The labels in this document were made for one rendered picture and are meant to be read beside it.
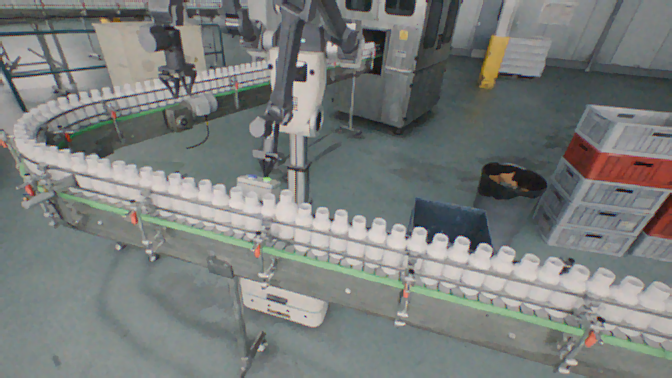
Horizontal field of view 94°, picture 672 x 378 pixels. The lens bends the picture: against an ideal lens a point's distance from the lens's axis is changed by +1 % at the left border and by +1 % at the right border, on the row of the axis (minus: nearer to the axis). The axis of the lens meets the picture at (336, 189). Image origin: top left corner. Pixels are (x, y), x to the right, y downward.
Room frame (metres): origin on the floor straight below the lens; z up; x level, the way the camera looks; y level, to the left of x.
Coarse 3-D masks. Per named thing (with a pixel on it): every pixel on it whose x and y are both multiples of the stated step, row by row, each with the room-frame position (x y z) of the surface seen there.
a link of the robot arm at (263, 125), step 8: (288, 112) 1.05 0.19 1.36; (256, 120) 0.98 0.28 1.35; (264, 120) 0.97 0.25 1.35; (272, 120) 1.01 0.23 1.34; (288, 120) 1.04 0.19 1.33; (256, 128) 0.97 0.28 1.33; (264, 128) 0.96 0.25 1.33; (272, 128) 1.01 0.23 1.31; (256, 136) 0.96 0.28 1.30; (264, 136) 0.98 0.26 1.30
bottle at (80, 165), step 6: (72, 156) 0.97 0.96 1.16; (78, 156) 0.99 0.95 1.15; (78, 162) 0.96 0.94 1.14; (84, 162) 0.98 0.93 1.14; (72, 168) 0.96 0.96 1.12; (78, 168) 0.96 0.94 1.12; (84, 168) 0.96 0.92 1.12; (78, 180) 0.95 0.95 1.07; (84, 180) 0.95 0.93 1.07; (84, 186) 0.95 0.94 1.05; (90, 186) 0.96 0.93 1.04; (84, 192) 0.95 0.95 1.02
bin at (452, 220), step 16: (416, 208) 1.20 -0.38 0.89; (432, 208) 1.19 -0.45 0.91; (448, 208) 1.17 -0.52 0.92; (464, 208) 1.16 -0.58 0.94; (432, 224) 1.18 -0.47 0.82; (448, 224) 1.17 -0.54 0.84; (464, 224) 1.15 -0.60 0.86; (480, 224) 1.12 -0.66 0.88; (432, 240) 1.16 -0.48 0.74; (448, 240) 1.16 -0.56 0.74; (480, 240) 1.04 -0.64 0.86
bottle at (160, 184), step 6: (156, 174) 0.91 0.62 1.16; (162, 174) 0.90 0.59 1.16; (156, 180) 0.88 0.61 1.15; (162, 180) 0.89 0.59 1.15; (156, 186) 0.87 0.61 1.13; (162, 186) 0.88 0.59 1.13; (162, 192) 0.87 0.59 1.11; (156, 198) 0.87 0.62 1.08; (162, 198) 0.87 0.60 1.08; (168, 198) 0.88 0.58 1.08; (162, 204) 0.87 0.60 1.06; (168, 204) 0.88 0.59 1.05
